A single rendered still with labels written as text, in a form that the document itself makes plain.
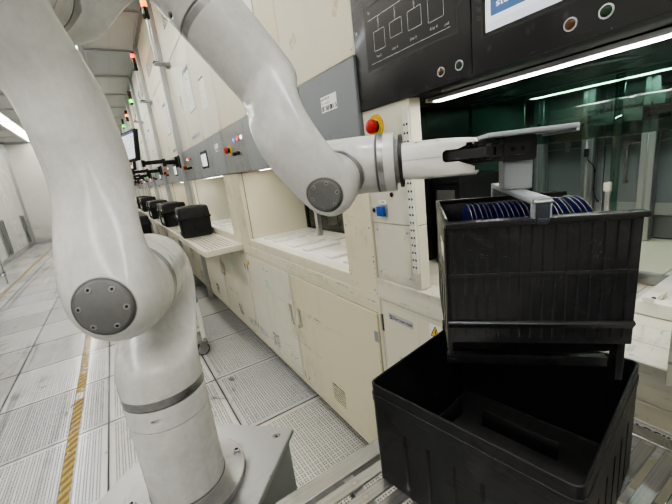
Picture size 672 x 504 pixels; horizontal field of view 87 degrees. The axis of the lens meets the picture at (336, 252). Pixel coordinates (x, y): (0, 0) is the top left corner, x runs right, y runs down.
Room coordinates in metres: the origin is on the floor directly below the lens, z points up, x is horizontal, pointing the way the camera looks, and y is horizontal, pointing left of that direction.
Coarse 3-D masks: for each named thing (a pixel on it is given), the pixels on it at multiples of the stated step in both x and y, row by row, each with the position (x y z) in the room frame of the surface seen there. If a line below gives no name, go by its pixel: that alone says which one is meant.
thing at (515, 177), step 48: (528, 192) 0.43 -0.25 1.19; (480, 240) 0.40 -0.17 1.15; (528, 240) 0.39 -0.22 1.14; (576, 240) 0.38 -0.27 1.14; (624, 240) 0.37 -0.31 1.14; (480, 288) 0.40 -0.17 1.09; (528, 288) 0.39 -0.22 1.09; (576, 288) 0.38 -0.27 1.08; (624, 288) 0.37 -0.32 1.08; (480, 336) 0.40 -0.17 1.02; (528, 336) 0.39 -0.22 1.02; (576, 336) 0.38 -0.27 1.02; (624, 336) 0.36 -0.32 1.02
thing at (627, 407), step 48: (384, 384) 0.49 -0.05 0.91; (432, 384) 0.57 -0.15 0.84; (480, 384) 0.62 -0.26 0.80; (528, 384) 0.55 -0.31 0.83; (576, 384) 0.49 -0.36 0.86; (624, 384) 0.45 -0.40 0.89; (384, 432) 0.45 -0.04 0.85; (432, 432) 0.38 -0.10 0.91; (480, 432) 0.52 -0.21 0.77; (528, 432) 0.48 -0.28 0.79; (576, 432) 0.49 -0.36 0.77; (624, 432) 0.38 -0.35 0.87; (432, 480) 0.39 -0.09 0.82; (480, 480) 0.34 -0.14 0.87; (528, 480) 0.30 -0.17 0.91; (576, 480) 0.41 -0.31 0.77
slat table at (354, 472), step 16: (640, 432) 0.49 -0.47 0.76; (368, 448) 0.53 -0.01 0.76; (640, 448) 0.46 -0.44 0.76; (656, 448) 0.46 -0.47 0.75; (352, 464) 0.50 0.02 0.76; (368, 464) 0.50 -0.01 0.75; (640, 464) 0.43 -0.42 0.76; (656, 464) 0.43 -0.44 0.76; (320, 480) 0.47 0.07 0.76; (336, 480) 0.47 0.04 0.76; (352, 480) 0.46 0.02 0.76; (368, 480) 0.46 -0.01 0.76; (384, 480) 0.46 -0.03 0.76; (624, 480) 0.41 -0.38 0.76; (656, 480) 0.40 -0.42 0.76; (288, 496) 0.45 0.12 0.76; (304, 496) 0.45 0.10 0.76; (320, 496) 0.45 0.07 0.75; (336, 496) 0.44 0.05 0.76; (352, 496) 0.45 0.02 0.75; (368, 496) 0.43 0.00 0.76; (400, 496) 0.43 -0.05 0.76; (624, 496) 0.39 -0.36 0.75; (640, 496) 0.38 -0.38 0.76; (656, 496) 0.38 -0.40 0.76
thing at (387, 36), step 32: (384, 0) 1.01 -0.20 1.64; (416, 0) 0.92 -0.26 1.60; (448, 0) 0.84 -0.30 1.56; (576, 0) 0.63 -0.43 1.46; (384, 32) 1.02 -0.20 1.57; (416, 32) 0.93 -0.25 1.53; (448, 32) 0.85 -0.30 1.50; (384, 64) 1.03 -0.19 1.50; (544, 160) 1.49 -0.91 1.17; (576, 160) 1.43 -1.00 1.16; (608, 160) 1.33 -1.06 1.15; (640, 160) 1.20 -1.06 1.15; (576, 192) 1.42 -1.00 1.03; (640, 192) 1.20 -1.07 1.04
